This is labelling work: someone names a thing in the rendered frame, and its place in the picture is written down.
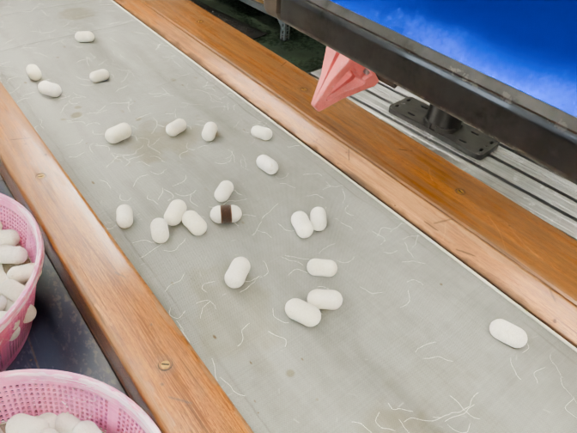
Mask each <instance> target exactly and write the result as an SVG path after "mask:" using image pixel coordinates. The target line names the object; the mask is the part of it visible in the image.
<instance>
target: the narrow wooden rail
mask: <svg viewBox="0 0 577 433"><path fill-rule="evenodd" d="M0 175H1V177H2V178H3V181H4V183H5V184H6V186H7V187H8V189H9V191H10V193H11V194H12V196H13V198H14V199H15V201H17V202H18V203H20V204H21V205H23V206H24V207H25V208H26V209H27V210H28V211H29V212H30V213H31V214H32V216H33V217H34V219H35V220H36V222H37V224H38V225H39V229H40V232H41V234H42V237H43V241H44V248H45V253H46V256H47V257H48V259H49V260H50V262H51V263H52V266H53V268H54V269H55V271H56V273H57V274H58V276H59V278H60V280H61V281H62V283H63V285H64V287H65V288H66V290H67V291H68V293H69V295H70V297H71V299H72V301H73V303H75V305H76V308H77V309H78V311H79V313H80V315H81V316H82V318H83V320H84V322H85V323H86V325H87V327H88V329H89V331H90V332H91V333H92V335H93V337H94V339H95V341H96V343H97V345H98V346H99V347H100V350H101V351H102V353H103V355H104V357H105V358H106V360H107V362H108V363H109V365H110V367H111V369H112V371H113V373H114V374H115V375H116V377H117V379H118V381H119V383H120V385H121V386H122V388H123V389H124V391H125V393H126V395H127V397H129V398H130V399H132V400H133V401H134V402H135V403H136V404H138V405H139V406H140V407H141V408H142V409H143V410H144V411H145V412H146V413H147V414H148V415H149V416H150V418H151V419H152V420H153V422H154V423H155V424H156V426H157V427H158V429H159V430H160V432H161V433H254V432H253V431H252V429H251V427H250V426H249V425H248V423H247V422H246V420H245V419H244V418H243V417H242V416H241V414H240V412H239V411H238V410H237V408H236V407H235V406H234V404H233V402H232V401H231V400H230V398H229V397H228V396H227V395H226V393H225V392H224V391H223V389H222V387H221V386H220V385H219V383H218V382H217V380H216V379H215V377H214V376H213V375H212V374H211V373H210V371H209V370H208V368H207V367H206V366H205V364H204V363H203V361H202V360H201V358H200V357H199V355H198V354H197V353H196V352H195V351H194V349H193V348H192V346H191V345H190V343H189V342H188V340H187V339H186V338H185V336H184V335H183V333H182V332H181V331H180V330H179V328H178V327H177V325H176V324H175V323H174V321H173V320H172V318H171V317H170V315H169V314H168V313H167V311H166V309H164V307H163V306H162V305H161V303H160V302H159V300H158V299H157V298H156V296H155V295H154V293H153V292H152V290H151V289H150V288H149V286H148V285H147V284H146V283H145V281H144V280H143V278H142V277H141V275H140V274H139V273H138V271H137V269H136V268H135V267H134V265H133V264H132V263H131V262H130V260H129V259H128V258H127V256H126V255H125V253H124V252H123V250H122V249H121V248H120V246H119V245H118V243H117V242H116V241H115V240H114V238H113V237H112V235H111V234H110V233H109V231H108V230H107V228H106V227H105V225H104V224H103V223H102V221H101V220H100V219H99V218H98V216H97V215H96V213H95V212H94V210H93V209H92V208H91V206H90V205H89V203H88V202H87V200H86V199H85V198H84V197H83V196H82V194H81V193H80V191H79V190H78V188H77V187H76V185H75V184H74V182H73V181H72V180H71V178H70V177H69V175H67V173H66V172H65V171H64V169H63V167H62V166H61V165H60V163H59V162H58V160H57V159H56V157H55V156H54V155H53V153H52V152H51V151H50V150H49V148H48V147H47V146H46V144H45V142H44V141H43V140H42V138H41V137H40V136H39V134H38V132H37V131H36V130H35V129H34V128H33V126H32V125H31V123H30V122H29V121H28V119H27V117H26V116H25V115H24V113H23V112H22V110H21V109H20V108H19V107H18V106H17V104H16V103H15V101H14V100H13V98H12V97H11V95H10V94H9V92H8V91H7V90H6V88H5V87H4V86H3V85H2V83H1V82H0Z"/></svg>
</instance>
